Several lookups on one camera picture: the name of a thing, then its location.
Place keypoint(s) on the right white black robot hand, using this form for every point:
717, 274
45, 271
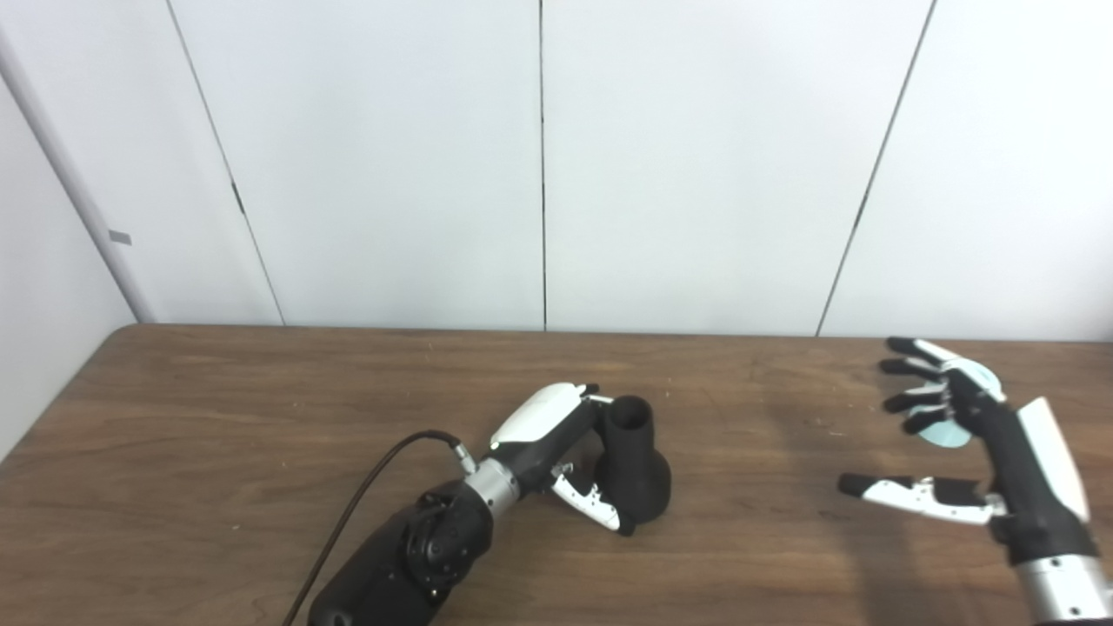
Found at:
1030, 487

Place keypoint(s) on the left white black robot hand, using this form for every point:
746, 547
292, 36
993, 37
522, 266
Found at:
539, 426

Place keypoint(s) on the black funnel-shaped nozzle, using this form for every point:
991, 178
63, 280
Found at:
639, 478

